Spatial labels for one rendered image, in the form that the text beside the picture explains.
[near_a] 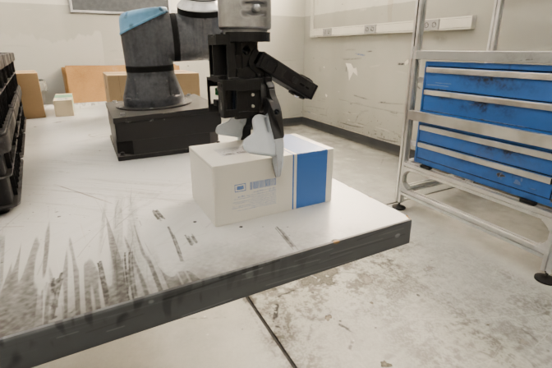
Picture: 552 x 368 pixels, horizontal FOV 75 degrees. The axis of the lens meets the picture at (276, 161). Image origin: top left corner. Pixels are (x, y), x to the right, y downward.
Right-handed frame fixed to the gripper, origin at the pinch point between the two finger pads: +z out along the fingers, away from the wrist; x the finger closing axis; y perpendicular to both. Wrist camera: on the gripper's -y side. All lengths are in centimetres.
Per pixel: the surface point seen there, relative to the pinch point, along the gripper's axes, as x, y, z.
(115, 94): -79, 15, -4
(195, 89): -79, -12, -4
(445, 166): -68, -140, 43
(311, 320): -38, -37, 77
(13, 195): -16.4, 36.1, 4.6
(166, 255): 10.3, 17.8, 6.1
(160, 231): 3.6, 17.2, 6.2
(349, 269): -57, -70, 77
